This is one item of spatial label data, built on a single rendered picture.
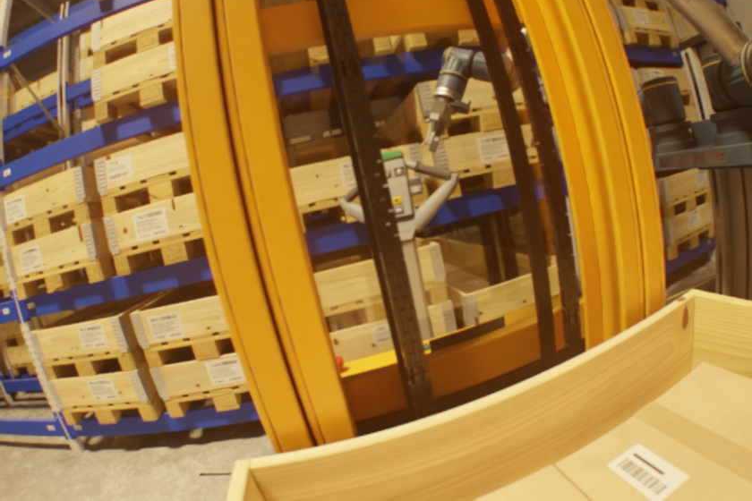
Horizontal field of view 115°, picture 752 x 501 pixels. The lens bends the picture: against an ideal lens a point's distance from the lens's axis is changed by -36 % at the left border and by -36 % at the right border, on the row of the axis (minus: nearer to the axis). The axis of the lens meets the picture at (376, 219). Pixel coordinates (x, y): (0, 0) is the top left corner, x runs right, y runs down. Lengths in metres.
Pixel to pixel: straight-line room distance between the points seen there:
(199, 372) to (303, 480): 1.80
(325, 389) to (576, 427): 0.38
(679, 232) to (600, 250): 2.77
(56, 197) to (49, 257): 0.37
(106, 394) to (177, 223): 1.22
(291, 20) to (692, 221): 3.48
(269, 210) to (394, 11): 0.40
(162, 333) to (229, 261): 1.82
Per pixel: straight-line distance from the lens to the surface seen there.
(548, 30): 0.78
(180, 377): 2.32
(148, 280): 2.28
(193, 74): 0.49
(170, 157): 2.13
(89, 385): 2.67
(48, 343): 2.77
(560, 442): 0.63
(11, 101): 5.01
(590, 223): 0.74
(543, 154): 0.57
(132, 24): 2.53
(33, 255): 2.68
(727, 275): 2.28
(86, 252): 2.39
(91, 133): 2.49
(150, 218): 2.15
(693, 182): 3.70
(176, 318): 2.19
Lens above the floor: 1.28
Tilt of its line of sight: 3 degrees down
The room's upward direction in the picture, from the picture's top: 13 degrees counter-clockwise
